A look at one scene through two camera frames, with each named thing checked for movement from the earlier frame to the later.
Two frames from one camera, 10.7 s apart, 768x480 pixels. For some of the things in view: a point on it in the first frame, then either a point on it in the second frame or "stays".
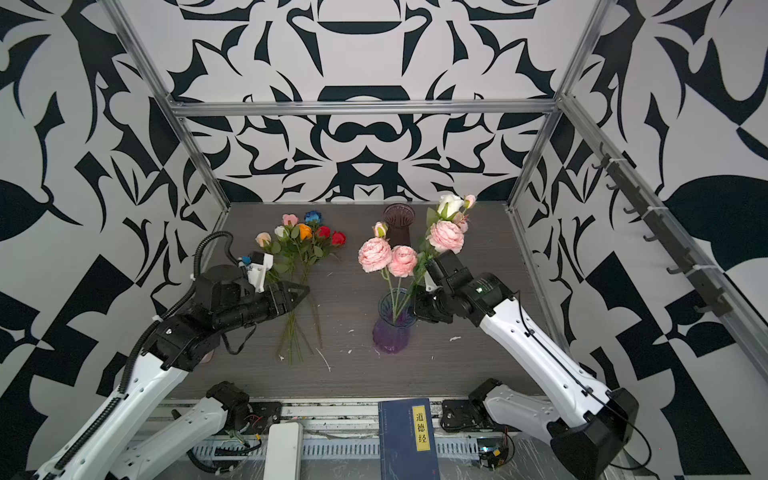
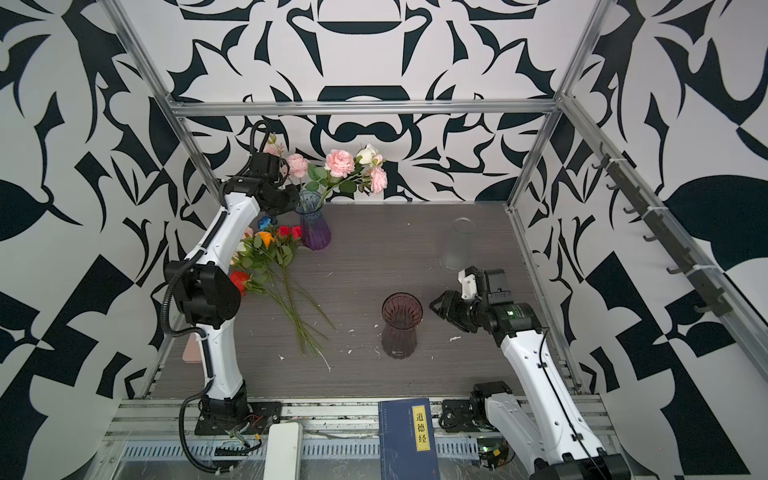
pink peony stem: [445, 235] -> [340, 170]
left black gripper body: [256, 309] -> [284, 201]
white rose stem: [448, 205] -> [364, 156]
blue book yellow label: [408, 448] stays
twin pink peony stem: [378, 255] -> [296, 164]
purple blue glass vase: [391, 330] -> [315, 229]
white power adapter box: [284, 451] stays
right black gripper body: [434, 304] -> [470, 313]
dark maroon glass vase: [399, 217] -> [401, 314]
